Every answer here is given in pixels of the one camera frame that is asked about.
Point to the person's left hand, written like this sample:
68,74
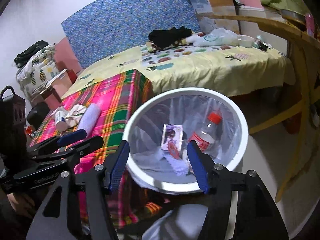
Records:
20,203

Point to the pink printed carton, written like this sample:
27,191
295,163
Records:
172,135

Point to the small black object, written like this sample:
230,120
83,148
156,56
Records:
265,46

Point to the clear plastic bottle red label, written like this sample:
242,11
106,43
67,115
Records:
205,136

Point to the yellow pineapple print bedsheet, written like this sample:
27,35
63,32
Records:
225,65

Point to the black bag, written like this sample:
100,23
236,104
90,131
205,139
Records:
30,52

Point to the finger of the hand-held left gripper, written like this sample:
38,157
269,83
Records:
87,145
72,136

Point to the pineapple print bedding bundle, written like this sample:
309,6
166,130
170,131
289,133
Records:
37,72

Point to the white flat board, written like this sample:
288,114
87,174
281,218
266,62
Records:
53,78

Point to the white cloth roll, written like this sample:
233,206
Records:
192,38

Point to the red round lid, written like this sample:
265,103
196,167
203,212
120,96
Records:
173,149

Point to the dark red box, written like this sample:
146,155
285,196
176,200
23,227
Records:
71,77

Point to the black suitcase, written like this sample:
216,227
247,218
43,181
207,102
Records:
37,113

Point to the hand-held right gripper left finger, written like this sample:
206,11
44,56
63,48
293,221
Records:
120,165

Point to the open cardboard box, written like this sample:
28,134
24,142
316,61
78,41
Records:
220,10

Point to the clear plastic tub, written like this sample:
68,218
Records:
245,41

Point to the pink green plaid tablecloth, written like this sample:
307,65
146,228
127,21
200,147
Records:
112,95

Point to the red can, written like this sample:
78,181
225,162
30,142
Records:
310,25

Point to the clear plastic bin liner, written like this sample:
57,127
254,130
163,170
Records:
150,130

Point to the white plastic bag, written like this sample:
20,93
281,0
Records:
217,37

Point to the white foam net sleeve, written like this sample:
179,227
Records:
88,117

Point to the small green bottle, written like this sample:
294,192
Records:
257,42

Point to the small white bottle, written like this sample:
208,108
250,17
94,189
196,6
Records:
60,120

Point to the person's leg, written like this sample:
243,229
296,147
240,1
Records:
175,225

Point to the white round trash bin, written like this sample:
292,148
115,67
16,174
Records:
185,91

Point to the round metal basin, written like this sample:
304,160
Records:
292,16

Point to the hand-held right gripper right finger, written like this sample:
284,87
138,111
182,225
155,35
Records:
197,165

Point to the white fluffy wad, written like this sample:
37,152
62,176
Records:
177,167

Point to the blue floral headboard cloth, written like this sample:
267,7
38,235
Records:
130,17

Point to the black clothing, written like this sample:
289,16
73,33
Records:
170,36

